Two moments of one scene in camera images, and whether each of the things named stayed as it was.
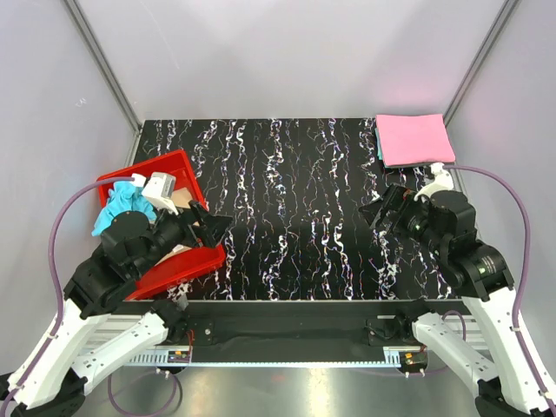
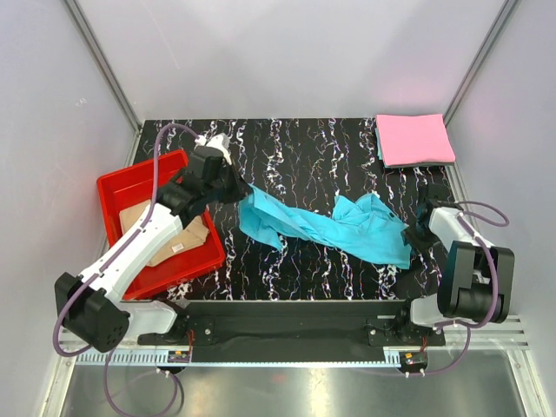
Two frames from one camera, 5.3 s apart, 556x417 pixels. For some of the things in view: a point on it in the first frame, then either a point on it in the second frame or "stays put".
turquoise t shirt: (123, 197) → (362, 227)
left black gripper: (209, 231) → (241, 188)
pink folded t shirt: (415, 139) stays put
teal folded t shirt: (378, 145) stays put
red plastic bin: (184, 266) stays put
